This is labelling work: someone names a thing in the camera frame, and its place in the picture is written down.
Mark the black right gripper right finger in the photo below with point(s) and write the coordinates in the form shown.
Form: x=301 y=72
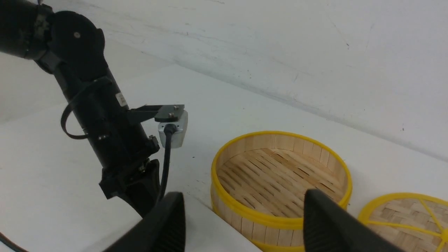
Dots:
x=327 y=227

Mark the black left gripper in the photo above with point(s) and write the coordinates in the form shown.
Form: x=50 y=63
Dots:
x=126 y=168

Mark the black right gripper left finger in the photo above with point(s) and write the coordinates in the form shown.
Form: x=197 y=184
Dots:
x=162 y=230

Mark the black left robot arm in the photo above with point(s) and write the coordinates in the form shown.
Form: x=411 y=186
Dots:
x=70 y=47

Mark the white square plate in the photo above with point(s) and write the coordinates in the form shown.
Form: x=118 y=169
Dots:
x=206 y=232

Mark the yellow-rimmed bamboo steamer basket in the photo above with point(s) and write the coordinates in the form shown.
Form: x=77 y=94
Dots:
x=259 y=180

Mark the yellow-rimmed bamboo steamer lid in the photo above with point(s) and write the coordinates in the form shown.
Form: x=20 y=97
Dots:
x=413 y=222

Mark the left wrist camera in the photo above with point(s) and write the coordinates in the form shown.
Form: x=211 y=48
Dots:
x=174 y=115

